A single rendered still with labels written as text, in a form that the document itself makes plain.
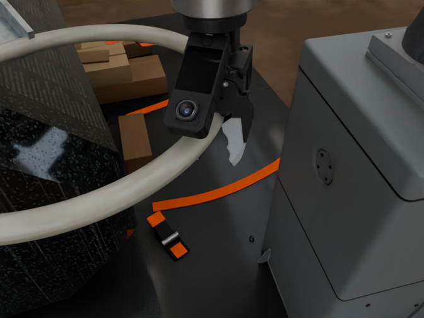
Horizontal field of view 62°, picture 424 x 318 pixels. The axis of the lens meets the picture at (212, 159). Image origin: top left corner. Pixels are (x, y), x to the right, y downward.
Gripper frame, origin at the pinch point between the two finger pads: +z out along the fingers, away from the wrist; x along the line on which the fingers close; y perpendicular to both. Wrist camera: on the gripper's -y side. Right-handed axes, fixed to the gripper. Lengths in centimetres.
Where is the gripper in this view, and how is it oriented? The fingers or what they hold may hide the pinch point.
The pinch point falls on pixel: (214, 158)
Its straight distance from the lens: 50.0
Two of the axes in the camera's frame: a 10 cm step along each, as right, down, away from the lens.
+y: 2.8, -6.6, 7.0
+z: 0.4, 7.3, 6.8
